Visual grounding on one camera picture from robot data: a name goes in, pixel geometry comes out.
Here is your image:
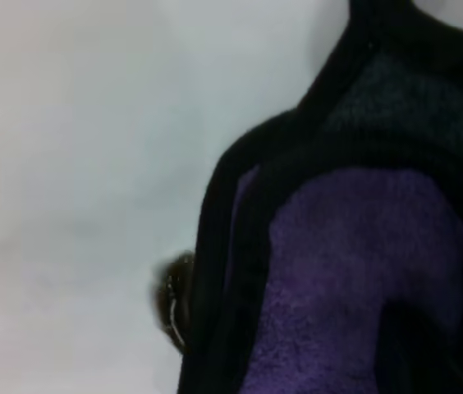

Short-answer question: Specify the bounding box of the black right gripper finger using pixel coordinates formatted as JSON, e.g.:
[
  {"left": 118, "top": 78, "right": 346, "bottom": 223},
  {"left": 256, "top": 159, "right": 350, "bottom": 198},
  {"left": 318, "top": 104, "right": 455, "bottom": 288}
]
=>
[{"left": 378, "top": 295, "right": 463, "bottom": 394}]

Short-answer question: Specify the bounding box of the purple cloth with black trim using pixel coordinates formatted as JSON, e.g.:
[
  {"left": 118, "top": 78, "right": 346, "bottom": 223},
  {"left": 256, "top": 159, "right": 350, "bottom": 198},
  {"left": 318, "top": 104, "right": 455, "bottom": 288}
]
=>
[{"left": 176, "top": 0, "right": 463, "bottom": 394}]

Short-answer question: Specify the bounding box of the dark brown coffee spill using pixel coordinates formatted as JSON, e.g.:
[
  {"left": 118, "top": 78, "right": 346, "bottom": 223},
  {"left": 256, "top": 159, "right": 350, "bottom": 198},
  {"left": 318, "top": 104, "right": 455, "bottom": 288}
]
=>
[{"left": 146, "top": 250, "right": 196, "bottom": 358}]

